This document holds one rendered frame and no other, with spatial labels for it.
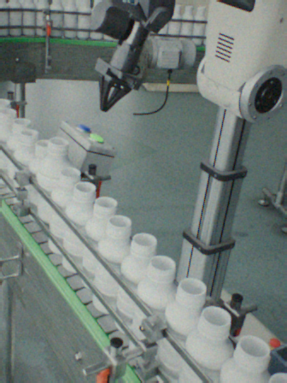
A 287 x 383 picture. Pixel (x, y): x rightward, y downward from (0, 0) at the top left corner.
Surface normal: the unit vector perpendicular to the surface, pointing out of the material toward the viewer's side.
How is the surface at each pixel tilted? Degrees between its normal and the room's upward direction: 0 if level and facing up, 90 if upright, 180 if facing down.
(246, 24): 90
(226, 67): 90
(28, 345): 0
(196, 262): 90
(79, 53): 90
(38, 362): 0
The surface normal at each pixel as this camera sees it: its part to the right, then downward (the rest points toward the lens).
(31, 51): 0.45, 0.47
